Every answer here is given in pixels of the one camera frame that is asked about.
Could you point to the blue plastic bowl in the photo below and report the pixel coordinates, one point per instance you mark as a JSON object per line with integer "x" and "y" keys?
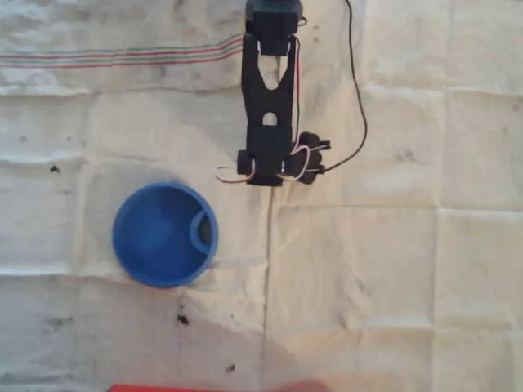
{"x": 155, "y": 245}

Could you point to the white creased cloth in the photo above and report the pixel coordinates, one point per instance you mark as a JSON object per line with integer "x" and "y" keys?
{"x": 367, "y": 253}

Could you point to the red flat object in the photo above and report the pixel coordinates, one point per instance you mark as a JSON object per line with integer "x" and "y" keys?
{"x": 184, "y": 388}

